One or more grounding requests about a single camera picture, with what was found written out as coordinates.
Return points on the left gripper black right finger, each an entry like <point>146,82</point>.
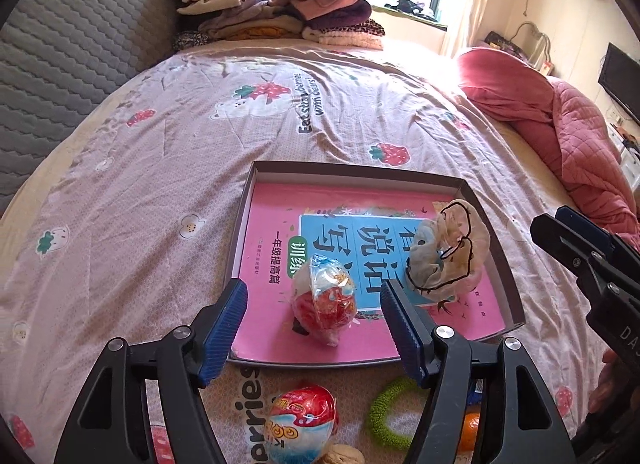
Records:
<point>519,422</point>

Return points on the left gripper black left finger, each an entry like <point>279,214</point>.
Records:
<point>110,421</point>

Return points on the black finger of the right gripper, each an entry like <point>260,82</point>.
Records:
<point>575,244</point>
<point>590,229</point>

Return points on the orange tangerine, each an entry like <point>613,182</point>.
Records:
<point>469,432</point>

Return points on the walnut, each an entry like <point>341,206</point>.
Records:
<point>342,454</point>

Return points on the red clear-top surprise egg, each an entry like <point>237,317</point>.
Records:
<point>324,299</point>

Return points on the blue snack packet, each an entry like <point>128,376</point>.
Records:
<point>476,391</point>

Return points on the person's right hand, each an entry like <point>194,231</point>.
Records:
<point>612,375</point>

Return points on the pink quilted blanket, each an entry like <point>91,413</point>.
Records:
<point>564,127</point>

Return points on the black television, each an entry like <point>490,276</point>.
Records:
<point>620,78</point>

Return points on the pink strawberry bed sheet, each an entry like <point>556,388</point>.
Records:
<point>125,230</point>

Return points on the shallow box with pink book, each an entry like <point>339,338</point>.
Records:
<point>365,217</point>

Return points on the grey quilted headboard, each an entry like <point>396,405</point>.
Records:
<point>59,60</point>

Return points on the pile of folded clothes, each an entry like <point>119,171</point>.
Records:
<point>326,22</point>

